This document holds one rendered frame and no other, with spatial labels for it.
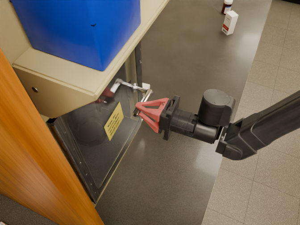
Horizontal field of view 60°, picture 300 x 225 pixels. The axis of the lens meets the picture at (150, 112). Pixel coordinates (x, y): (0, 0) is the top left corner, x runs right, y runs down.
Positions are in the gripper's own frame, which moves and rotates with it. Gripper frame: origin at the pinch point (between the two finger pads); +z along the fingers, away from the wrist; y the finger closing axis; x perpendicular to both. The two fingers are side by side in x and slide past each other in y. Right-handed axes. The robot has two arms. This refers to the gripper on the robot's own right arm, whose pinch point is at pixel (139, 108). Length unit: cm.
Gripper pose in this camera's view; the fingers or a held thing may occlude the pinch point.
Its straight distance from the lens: 65.0
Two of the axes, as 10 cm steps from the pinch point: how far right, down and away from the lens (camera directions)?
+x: -3.7, 6.7, -6.5
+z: -9.3, -3.0, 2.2
